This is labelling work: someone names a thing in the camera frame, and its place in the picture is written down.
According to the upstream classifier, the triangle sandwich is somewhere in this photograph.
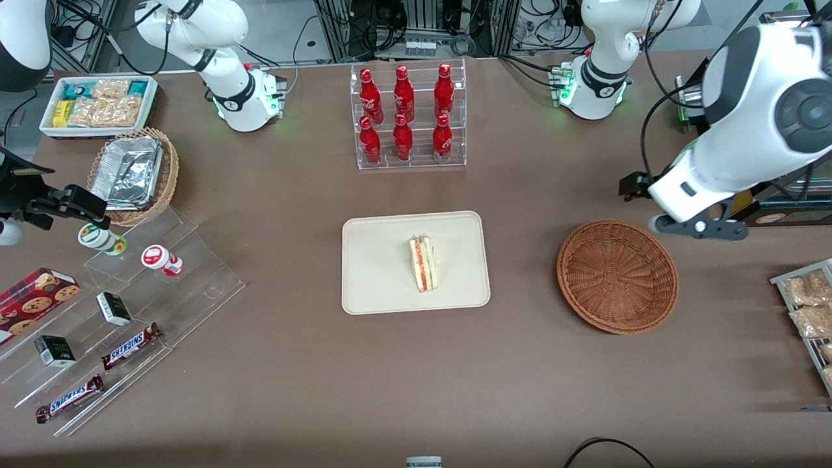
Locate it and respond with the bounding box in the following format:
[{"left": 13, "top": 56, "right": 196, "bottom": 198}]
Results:
[{"left": 408, "top": 235, "right": 439, "bottom": 294}]

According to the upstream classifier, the black food warmer case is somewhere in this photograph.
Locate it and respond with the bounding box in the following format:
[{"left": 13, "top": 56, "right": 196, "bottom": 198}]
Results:
[{"left": 676, "top": 10, "right": 832, "bottom": 228}]

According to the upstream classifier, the green white yogurt bottle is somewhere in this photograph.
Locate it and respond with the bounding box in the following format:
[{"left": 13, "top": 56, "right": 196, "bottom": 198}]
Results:
[{"left": 78, "top": 222, "right": 128, "bottom": 256}]

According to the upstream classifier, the red white yogurt bottle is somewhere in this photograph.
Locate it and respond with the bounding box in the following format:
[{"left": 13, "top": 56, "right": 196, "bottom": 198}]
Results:
[{"left": 141, "top": 244, "right": 184, "bottom": 278}]

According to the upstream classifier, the grey wire rack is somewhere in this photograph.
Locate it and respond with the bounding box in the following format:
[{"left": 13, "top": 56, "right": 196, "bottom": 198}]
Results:
[{"left": 770, "top": 259, "right": 832, "bottom": 398}]

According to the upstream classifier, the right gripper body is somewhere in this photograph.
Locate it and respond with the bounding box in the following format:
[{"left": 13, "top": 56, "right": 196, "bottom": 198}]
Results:
[{"left": 0, "top": 147, "right": 34, "bottom": 219}]

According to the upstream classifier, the clear acrylic stepped shelf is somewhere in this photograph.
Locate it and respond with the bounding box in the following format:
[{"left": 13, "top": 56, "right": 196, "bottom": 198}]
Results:
[{"left": 0, "top": 207, "right": 246, "bottom": 437}]

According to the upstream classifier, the clear bag of crackers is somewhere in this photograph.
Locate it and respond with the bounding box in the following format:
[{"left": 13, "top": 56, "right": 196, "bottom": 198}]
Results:
[
  {"left": 90, "top": 79, "right": 131, "bottom": 99},
  {"left": 68, "top": 96, "right": 143, "bottom": 128}
]

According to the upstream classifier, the small black box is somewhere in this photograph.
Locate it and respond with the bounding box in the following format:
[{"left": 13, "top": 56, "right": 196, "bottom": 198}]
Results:
[
  {"left": 96, "top": 291, "right": 133, "bottom": 327},
  {"left": 34, "top": 335, "right": 77, "bottom": 368}
]

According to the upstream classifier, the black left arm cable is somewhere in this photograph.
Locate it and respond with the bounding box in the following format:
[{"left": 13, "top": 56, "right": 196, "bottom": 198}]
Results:
[{"left": 640, "top": 84, "right": 716, "bottom": 184}]

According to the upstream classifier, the brown round wicker basket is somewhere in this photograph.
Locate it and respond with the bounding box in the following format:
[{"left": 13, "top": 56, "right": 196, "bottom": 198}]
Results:
[{"left": 556, "top": 220, "right": 679, "bottom": 335}]

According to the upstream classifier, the red tartan cookie box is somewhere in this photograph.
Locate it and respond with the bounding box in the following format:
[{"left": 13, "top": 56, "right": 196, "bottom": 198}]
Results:
[{"left": 0, "top": 267, "right": 81, "bottom": 345}]

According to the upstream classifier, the Snickers chocolate bar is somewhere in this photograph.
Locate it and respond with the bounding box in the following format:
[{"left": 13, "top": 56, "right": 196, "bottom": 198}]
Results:
[
  {"left": 101, "top": 322, "right": 163, "bottom": 371},
  {"left": 36, "top": 374, "right": 105, "bottom": 424}
]

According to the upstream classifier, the clear acrylic bottle rack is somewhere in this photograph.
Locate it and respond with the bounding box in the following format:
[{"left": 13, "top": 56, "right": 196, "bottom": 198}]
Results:
[{"left": 350, "top": 58, "right": 467, "bottom": 171}]

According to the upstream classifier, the aluminium foil tray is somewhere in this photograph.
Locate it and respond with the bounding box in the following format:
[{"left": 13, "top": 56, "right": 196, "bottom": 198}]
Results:
[{"left": 90, "top": 135, "right": 164, "bottom": 212}]

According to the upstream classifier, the red cola bottle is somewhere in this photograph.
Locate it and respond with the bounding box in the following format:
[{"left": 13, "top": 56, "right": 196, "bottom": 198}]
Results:
[
  {"left": 359, "top": 68, "right": 384, "bottom": 125},
  {"left": 434, "top": 63, "right": 455, "bottom": 121},
  {"left": 432, "top": 114, "right": 453, "bottom": 163},
  {"left": 394, "top": 65, "right": 415, "bottom": 124},
  {"left": 359, "top": 116, "right": 382, "bottom": 166},
  {"left": 393, "top": 113, "right": 414, "bottom": 162}
]

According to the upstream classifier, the aluminium frame rack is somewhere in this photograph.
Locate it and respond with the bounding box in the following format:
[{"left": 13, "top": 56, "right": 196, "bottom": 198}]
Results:
[{"left": 315, "top": 0, "right": 521, "bottom": 62}]

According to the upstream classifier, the white rectangular snack bin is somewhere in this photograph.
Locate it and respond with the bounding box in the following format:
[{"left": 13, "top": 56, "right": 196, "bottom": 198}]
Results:
[{"left": 39, "top": 75, "right": 159, "bottom": 140}]

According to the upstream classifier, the beige rectangular tray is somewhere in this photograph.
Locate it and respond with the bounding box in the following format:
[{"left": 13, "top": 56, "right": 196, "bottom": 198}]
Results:
[{"left": 341, "top": 211, "right": 491, "bottom": 316}]

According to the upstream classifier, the black table cable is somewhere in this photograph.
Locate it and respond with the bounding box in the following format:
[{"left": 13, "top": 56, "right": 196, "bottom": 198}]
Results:
[{"left": 562, "top": 437, "right": 657, "bottom": 468}]

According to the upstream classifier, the light tan wicker basket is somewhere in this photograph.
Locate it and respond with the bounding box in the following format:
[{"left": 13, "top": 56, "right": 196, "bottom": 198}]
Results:
[{"left": 86, "top": 127, "right": 179, "bottom": 228}]

